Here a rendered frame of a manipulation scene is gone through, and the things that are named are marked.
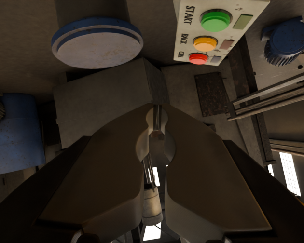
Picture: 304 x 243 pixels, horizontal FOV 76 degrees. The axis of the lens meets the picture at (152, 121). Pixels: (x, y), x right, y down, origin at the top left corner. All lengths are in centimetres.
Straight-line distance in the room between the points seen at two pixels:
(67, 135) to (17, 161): 77
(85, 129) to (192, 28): 168
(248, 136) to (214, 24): 236
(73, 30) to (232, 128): 216
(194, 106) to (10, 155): 211
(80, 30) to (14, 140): 212
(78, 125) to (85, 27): 142
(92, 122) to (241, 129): 170
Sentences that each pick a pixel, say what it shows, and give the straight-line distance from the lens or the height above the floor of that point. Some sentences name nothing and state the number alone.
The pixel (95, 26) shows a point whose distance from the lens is 64.
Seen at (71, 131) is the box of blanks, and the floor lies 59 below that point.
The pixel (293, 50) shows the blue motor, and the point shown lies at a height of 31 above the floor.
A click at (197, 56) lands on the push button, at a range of 45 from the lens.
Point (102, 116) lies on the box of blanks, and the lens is 183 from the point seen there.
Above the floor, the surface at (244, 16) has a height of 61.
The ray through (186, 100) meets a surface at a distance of 231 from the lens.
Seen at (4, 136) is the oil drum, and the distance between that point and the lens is 267.
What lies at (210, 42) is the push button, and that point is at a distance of 38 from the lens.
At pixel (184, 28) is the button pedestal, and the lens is 36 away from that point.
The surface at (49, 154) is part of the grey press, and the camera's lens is 335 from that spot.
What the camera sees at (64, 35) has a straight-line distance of 68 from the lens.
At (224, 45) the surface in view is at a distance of 41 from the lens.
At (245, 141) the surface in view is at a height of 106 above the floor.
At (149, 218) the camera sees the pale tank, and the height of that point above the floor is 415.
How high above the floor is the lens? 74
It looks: 3 degrees down
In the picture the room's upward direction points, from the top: 169 degrees clockwise
